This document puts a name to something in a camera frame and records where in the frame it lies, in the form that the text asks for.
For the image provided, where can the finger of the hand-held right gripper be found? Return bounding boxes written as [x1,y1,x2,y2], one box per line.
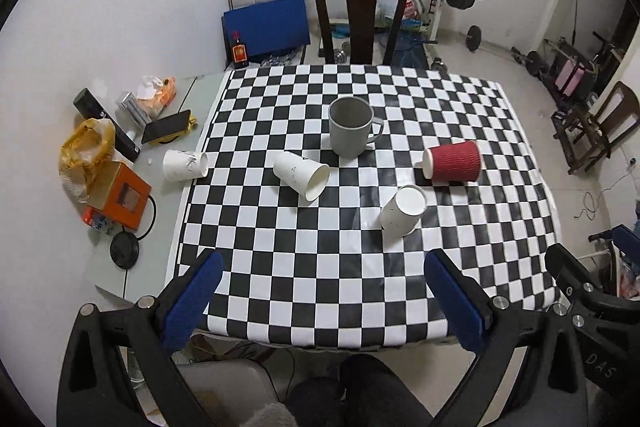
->
[544,244,613,315]

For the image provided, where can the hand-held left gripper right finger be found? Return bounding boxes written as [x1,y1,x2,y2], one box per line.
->
[424,248,589,427]

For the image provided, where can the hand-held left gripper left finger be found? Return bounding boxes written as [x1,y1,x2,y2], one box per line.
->
[57,249,226,427]

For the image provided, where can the white paper cup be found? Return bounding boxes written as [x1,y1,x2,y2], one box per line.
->
[273,151,331,202]
[163,149,209,182]
[379,184,428,237]

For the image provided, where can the red ribbed paper cup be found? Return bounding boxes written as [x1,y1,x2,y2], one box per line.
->
[421,140,483,184]

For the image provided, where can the blue fabric chair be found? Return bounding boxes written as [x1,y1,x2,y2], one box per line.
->
[588,224,640,295]

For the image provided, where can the black round disc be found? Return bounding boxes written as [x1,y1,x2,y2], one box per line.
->
[110,232,142,269]

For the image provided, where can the small blue orange packet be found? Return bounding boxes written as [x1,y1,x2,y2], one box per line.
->
[82,207,118,236]

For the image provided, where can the person's legs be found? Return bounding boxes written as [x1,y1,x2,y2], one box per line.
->
[286,353,437,427]

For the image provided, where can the orange box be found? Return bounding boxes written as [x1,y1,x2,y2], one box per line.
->
[82,162,152,231]

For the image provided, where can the black white checkered tablecloth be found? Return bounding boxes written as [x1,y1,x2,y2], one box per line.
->
[172,64,561,350]

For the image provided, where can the brown wooden chair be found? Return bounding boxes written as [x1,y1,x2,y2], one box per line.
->
[551,82,640,176]

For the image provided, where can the black smartphone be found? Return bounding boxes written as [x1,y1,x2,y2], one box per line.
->
[141,109,193,145]

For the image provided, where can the yellow phone stand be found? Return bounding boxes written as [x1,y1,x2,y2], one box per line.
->
[155,116,199,146]

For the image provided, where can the yellow plastic bag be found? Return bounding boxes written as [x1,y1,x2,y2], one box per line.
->
[59,118,117,206]

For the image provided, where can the pink pad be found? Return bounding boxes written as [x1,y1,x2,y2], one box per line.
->
[555,59,587,98]

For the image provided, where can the long black box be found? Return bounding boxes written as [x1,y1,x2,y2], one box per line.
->
[73,88,142,162]

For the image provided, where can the silver box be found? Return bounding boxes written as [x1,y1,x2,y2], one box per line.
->
[116,91,151,128]

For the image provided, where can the orange tissue pack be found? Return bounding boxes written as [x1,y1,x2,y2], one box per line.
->
[136,76,177,118]

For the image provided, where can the grey mug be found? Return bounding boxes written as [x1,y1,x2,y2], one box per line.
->
[328,96,385,158]

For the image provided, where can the black exercise machine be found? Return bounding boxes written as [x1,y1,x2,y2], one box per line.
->
[542,29,628,104]

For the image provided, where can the barbell on floor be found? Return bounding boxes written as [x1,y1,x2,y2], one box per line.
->
[465,26,551,76]

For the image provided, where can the dark bottle with red label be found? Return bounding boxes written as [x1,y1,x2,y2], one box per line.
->
[231,32,250,70]

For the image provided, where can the blue board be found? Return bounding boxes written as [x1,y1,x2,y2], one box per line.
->
[222,0,312,58]

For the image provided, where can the dark wooden chair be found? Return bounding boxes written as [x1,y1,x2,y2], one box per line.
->
[314,0,408,68]

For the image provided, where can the clear plastic bag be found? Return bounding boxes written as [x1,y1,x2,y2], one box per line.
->
[376,0,427,30]

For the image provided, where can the white floor cable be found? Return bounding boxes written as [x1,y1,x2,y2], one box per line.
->
[574,161,637,222]

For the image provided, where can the black cable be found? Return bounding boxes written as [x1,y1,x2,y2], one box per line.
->
[132,195,157,241]

